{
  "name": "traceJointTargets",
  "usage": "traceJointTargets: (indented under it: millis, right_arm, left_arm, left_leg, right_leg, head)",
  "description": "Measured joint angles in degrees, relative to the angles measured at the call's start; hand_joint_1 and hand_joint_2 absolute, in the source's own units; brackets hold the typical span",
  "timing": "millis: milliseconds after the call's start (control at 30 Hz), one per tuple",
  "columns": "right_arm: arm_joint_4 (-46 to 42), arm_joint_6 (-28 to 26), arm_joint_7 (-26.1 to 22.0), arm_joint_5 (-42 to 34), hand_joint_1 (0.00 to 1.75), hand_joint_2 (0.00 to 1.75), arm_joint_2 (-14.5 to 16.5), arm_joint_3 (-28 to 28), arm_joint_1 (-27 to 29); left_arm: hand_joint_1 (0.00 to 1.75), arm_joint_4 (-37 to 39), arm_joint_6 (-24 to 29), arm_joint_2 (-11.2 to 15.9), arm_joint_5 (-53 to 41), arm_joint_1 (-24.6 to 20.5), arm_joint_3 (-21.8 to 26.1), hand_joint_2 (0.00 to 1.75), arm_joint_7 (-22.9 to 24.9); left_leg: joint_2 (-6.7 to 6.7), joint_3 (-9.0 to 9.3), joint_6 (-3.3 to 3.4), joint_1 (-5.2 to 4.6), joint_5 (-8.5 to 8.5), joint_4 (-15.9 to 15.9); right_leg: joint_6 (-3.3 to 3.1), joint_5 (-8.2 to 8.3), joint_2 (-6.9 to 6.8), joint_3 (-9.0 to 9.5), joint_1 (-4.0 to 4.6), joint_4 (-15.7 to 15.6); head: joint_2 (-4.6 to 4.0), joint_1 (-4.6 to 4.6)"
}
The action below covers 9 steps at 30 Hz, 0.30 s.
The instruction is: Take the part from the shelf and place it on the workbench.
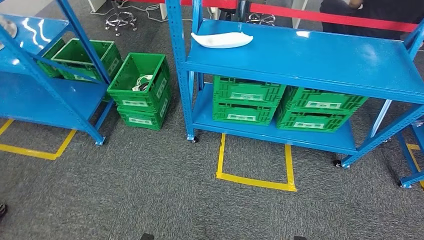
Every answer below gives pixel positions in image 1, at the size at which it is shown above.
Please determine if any black stanchion post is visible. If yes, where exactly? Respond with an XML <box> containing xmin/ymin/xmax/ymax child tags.
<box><xmin>236</xmin><ymin>0</ymin><xmax>251</xmax><ymax>21</ymax></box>

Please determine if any person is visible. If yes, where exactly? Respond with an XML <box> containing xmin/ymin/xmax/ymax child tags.
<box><xmin>319</xmin><ymin>0</ymin><xmax>424</xmax><ymax>41</ymax></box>

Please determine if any white desk panel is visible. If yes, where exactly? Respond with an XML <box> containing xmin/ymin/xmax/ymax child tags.
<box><xmin>158</xmin><ymin>0</ymin><xmax>169</xmax><ymax>20</ymax></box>
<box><xmin>291</xmin><ymin>0</ymin><xmax>309</xmax><ymax>30</ymax></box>

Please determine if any silver round part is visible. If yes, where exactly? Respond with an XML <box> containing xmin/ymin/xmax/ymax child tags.
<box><xmin>0</xmin><ymin>17</ymin><xmax>18</xmax><ymax>51</ymax></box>

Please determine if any white and black cable bundle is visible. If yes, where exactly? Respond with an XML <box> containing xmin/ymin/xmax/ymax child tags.
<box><xmin>131</xmin><ymin>74</ymin><xmax>154</xmax><ymax>92</ymax></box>

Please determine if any blue metal shelf rack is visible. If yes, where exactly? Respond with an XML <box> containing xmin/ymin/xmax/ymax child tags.
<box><xmin>164</xmin><ymin>0</ymin><xmax>424</xmax><ymax>170</ymax></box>
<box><xmin>0</xmin><ymin>0</ymin><xmax>115</xmax><ymax>147</ymax></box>
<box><xmin>395</xmin><ymin>119</ymin><xmax>424</xmax><ymax>190</ymax></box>

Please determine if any white floor cable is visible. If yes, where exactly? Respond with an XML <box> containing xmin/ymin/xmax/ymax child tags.
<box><xmin>89</xmin><ymin>2</ymin><xmax>193</xmax><ymax>23</ymax></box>

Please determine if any black stool chrome base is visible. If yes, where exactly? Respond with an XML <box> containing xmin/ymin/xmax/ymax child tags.
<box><xmin>104</xmin><ymin>11</ymin><xmax>138</xmax><ymax>37</ymax></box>
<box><xmin>245</xmin><ymin>12</ymin><xmax>276</xmax><ymax>27</ymax></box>

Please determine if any white plastic panel part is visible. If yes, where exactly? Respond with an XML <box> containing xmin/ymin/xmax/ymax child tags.
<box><xmin>191</xmin><ymin>31</ymin><xmax>254</xmax><ymax>50</ymax></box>

